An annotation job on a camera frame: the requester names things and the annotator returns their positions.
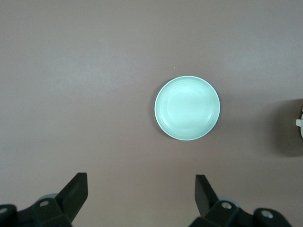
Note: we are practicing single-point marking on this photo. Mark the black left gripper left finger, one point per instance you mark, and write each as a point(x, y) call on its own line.
point(71, 198)

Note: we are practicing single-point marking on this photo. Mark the mint green round plate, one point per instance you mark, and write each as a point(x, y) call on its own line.
point(187, 108)

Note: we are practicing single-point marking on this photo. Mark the white rice cooker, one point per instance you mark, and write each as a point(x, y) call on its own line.
point(300, 122)

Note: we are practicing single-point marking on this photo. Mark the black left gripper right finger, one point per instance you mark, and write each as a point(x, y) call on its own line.
point(208, 201)

